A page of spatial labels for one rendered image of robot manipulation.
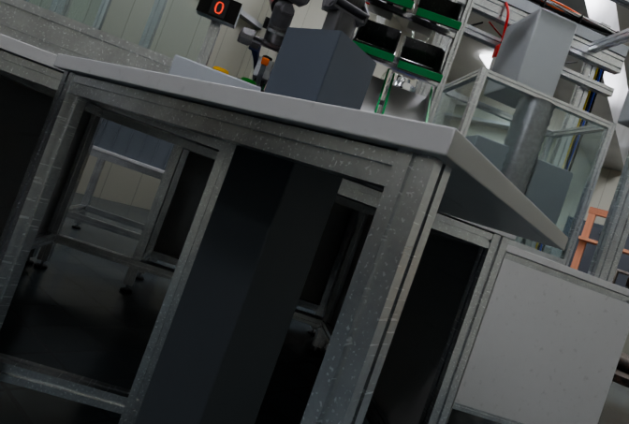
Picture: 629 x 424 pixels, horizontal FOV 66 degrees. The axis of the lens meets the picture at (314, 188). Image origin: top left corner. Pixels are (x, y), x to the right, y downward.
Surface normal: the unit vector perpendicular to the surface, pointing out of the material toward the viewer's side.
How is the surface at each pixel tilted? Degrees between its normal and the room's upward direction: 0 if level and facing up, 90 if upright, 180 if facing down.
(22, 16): 90
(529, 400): 90
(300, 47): 90
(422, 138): 90
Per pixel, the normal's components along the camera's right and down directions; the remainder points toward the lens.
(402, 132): -0.57, -0.23
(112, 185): 0.75, 0.25
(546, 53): 0.14, 0.02
